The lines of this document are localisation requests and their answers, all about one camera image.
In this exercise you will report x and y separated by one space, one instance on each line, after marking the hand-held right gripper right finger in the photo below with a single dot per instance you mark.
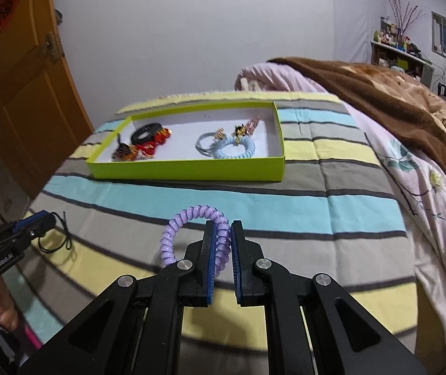
237 265

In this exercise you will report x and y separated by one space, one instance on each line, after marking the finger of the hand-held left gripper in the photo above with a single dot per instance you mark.
35 220
39 232

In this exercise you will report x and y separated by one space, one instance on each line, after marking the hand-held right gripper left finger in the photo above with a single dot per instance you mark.
209 265

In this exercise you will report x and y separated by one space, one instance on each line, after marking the green cardboard box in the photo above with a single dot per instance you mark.
191 170

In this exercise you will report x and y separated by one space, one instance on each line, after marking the red knot ornament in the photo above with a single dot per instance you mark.
154 142

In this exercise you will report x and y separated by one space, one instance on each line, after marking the black and gold hair clip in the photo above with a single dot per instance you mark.
240 129

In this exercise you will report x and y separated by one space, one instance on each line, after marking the striped blanket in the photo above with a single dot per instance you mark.
305 234

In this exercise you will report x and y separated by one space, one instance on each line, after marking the wooden door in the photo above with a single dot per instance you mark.
15 105

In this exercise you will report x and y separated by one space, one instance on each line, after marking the black wristband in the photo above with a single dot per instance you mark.
145 134

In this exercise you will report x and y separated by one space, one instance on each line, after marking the pink metallic hair clip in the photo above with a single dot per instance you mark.
253 124

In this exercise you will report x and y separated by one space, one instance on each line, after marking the metal door lock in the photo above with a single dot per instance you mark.
54 48

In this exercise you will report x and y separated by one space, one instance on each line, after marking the white fuzzy item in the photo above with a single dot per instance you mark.
249 84

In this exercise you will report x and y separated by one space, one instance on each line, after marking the pink floral quilt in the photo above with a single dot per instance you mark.
422 187

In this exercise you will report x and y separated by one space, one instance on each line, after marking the red door decoration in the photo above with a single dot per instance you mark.
4 13

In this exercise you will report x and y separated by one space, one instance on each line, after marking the brown fleece blanket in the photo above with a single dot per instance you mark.
402 101

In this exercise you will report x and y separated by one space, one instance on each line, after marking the vase of blossom branches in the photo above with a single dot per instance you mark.
404 19

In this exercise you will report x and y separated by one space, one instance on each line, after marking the cluttered wall shelf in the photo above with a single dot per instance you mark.
398 56

